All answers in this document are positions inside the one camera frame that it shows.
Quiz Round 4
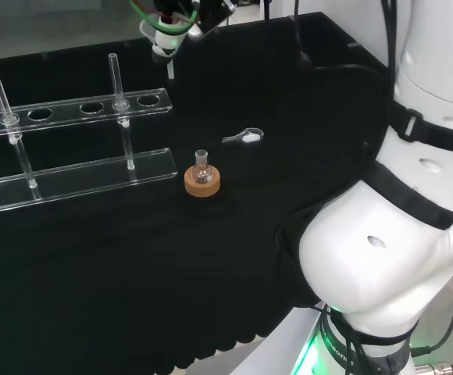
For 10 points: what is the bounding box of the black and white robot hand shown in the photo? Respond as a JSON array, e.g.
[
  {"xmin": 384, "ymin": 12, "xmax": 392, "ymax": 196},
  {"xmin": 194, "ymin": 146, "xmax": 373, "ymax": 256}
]
[{"xmin": 151, "ymin": 0, "xmax": 203, "ymax": 66}]

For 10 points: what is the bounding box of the clear plastic funnel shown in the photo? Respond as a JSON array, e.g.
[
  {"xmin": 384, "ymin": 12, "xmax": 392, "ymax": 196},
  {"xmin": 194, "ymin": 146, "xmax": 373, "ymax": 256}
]
[{"xmin": 138, "ymin": 18, "xmax": 177, "ymax": 80}]

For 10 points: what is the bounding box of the glass weighing funnel with powder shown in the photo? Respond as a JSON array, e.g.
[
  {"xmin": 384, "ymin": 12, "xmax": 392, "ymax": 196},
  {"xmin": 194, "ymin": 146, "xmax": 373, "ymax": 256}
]
[{"xmin": 221, "ymin": 127, "xmax": 266, "ymax": 145}]

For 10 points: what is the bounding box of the round-bottom glass flask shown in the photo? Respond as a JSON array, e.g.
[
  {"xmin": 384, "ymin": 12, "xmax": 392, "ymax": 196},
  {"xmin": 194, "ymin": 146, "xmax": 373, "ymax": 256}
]
[{"xmin": 194, "ymin": 149, "xmax": 213, "ymax": 185}]

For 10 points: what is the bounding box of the clear acrylic funnel stand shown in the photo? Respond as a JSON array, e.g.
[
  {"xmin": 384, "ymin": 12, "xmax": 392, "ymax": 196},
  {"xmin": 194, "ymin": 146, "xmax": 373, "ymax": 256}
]
[{"xmin": 0, "ymin": 52, "xmax": 180, "ymax": 216}]

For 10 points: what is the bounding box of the black cloth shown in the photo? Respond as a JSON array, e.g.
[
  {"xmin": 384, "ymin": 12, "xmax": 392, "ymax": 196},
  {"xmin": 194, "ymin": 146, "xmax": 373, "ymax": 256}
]
[{"xmin": 0, "ymin": 11, "xmax": 394, "ymax": 372}]

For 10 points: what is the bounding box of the green cable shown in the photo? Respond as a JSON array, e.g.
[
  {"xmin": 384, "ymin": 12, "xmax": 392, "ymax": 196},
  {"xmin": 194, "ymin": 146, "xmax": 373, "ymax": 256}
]
[{"xmin": 128, "ymin": 0, "xmax": 199, "ymax": 31}]

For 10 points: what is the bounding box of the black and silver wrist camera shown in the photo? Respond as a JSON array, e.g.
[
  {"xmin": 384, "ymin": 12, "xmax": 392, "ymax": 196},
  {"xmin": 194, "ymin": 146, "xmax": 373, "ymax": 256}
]
[{"xmin": 187, "ymin": 0, "xmax": 238, "ymax": 43}]

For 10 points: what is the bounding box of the black cable with plug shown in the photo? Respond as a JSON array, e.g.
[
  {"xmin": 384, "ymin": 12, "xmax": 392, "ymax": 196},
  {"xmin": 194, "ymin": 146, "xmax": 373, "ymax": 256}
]
[{"xmin": 293, "ymin": 0, "xmax": 390, "ymax": 77}]

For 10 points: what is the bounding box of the cork ring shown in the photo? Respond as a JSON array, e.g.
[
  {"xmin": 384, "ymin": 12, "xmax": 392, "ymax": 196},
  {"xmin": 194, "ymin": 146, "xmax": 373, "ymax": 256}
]
[{"xmin": 184, "ymin": 164, "xmax": 223, "ymax": 201}]

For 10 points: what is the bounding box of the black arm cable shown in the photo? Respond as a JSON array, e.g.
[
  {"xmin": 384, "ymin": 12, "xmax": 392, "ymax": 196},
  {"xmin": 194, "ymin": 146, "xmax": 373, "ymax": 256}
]
[{"xmin": 380, "ymin": 0, "xmax": 402, "ymax": 99}]

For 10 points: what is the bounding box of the black base cable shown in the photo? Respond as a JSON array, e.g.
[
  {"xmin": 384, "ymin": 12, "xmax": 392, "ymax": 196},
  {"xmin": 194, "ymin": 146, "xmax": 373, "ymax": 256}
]
[{"xmin": 408, "ymin": 265, "xmax": 453, "ymax": 359}]

